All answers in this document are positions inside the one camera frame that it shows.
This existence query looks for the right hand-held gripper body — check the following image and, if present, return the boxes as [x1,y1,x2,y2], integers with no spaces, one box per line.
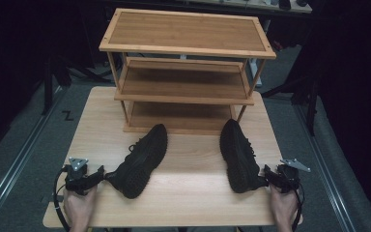
[271,158,312,194]

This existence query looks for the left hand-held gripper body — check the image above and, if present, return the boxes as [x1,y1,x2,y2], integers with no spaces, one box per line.
[64,157,100,196]

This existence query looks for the black sneaker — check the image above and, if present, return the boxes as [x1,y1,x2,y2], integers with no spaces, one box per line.
[219,118,270,194]
[104,123,169,200]

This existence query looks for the three-tier wooden shoe rack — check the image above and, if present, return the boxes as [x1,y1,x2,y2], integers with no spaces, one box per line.
[99,8,277,135]

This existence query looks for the person's left hand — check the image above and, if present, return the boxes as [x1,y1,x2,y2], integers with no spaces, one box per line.
[63,186,99,227]

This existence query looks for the person's right hand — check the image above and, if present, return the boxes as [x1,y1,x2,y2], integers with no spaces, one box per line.
[269,185,301,227]

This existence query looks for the grey tape strip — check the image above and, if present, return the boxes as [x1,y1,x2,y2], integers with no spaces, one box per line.
[40,194,56,205]

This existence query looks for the black tripod stand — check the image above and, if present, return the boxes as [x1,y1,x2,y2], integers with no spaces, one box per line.
[260,72,324,137]

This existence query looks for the black metal stand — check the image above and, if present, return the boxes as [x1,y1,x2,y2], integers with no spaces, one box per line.
[41,55,72,116]

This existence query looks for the white desk leg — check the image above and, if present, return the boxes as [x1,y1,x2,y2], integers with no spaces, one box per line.
[248,18,271,89]

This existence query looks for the light background desk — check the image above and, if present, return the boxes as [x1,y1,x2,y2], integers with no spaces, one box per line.
[173,0,313,15]

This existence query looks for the metal floor rail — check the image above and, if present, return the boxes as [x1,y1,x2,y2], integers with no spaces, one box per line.
[0,86,66,224]
[293,101,357,232]

